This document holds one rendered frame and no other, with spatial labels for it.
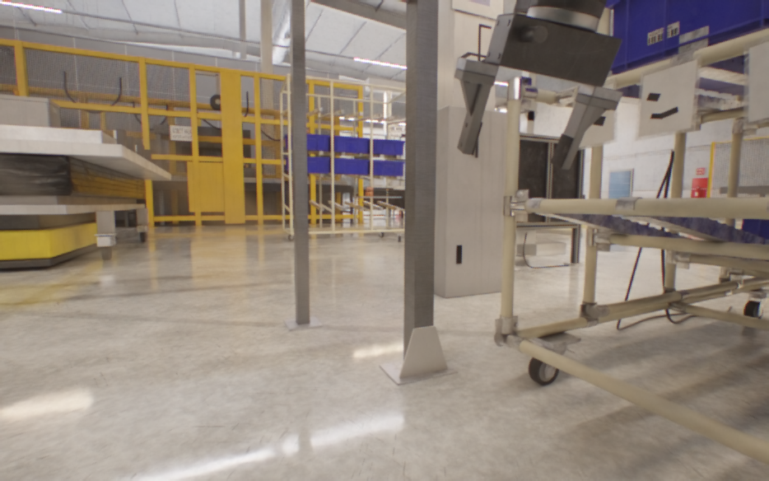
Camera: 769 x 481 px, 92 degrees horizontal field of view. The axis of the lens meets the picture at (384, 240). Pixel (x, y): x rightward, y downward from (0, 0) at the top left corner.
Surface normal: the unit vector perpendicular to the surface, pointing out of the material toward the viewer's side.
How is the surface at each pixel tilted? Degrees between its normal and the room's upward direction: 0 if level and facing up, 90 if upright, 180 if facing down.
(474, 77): 114
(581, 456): 0
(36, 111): 90
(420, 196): 90
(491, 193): 90
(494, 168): 90
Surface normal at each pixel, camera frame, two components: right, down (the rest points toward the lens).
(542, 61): 0.12, 0.49
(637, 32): -0.90, 0.09
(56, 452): 0.00, -1.00
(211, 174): 0.40, 0.09
